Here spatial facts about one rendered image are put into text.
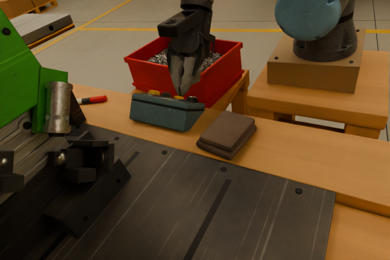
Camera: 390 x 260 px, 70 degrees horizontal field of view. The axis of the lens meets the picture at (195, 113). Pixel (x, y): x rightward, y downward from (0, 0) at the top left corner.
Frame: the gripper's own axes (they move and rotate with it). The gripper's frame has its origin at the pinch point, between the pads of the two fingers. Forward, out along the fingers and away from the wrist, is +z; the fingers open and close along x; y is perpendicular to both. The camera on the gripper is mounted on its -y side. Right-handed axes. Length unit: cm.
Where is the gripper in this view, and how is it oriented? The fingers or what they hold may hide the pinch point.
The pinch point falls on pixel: (179, 90)
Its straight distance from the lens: 63.6
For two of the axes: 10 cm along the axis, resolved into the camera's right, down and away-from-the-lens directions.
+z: -1.4, 9.8, 1.0
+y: 4.7, -0.2, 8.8
